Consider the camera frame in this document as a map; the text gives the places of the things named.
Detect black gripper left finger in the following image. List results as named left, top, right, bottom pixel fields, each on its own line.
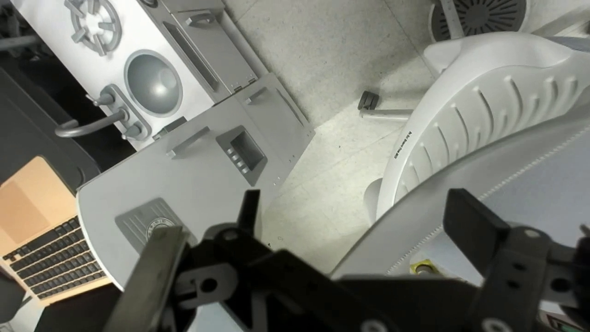
left=181, top=188, right=339, bottom=291

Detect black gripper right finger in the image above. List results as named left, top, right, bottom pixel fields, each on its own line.
left=442, top=186, right=590, bottom=298

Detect grey office chair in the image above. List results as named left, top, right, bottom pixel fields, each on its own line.
left=330, top=29, right=590, bottom=291

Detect white grey toy kitchen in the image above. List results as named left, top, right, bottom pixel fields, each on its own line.
left=7, top=0, right=317, bottom=291

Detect silver laptop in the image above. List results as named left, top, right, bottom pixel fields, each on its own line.
left=0, top=154, right=118, bottom=308

